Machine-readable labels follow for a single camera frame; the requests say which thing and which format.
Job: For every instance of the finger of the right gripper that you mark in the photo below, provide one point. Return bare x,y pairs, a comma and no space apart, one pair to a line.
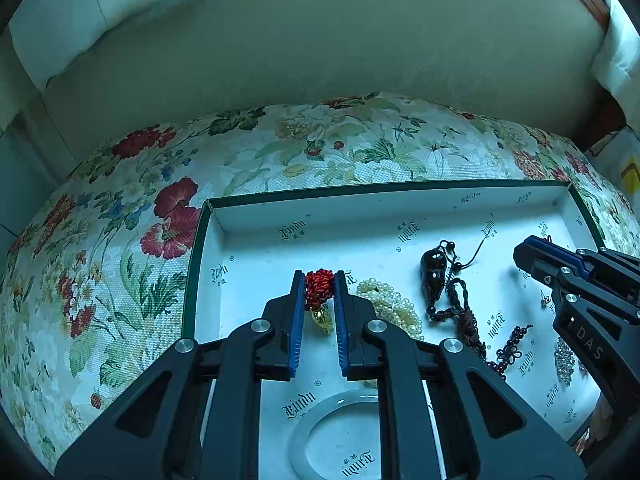
605,268
568,284

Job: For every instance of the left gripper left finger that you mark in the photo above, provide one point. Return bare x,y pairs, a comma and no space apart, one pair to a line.
194,413

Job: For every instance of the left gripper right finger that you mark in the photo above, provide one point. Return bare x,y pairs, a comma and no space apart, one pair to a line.
443,412

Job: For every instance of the silver rhinestone leaf brooch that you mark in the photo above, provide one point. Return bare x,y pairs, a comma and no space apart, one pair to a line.
564,362

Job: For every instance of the white jade bangle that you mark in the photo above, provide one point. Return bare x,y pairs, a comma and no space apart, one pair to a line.
339,438

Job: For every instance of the red knot gold charm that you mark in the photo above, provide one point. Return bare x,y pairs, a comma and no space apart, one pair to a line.
318,291

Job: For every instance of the green white jewelry tray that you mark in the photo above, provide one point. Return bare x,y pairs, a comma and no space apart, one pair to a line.
247,250

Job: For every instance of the white yellow pillow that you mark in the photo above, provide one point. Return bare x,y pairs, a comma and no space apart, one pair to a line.
617,158

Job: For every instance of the floral bedspread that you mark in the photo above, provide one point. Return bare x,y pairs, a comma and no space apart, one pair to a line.
92,289

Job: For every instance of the right white curtain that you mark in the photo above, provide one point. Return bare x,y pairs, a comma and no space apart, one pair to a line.
616,65

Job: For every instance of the white curtain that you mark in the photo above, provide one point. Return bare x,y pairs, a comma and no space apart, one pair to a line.
616,65
40,38

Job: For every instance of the left white curtain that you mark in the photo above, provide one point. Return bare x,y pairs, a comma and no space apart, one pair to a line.
40,38

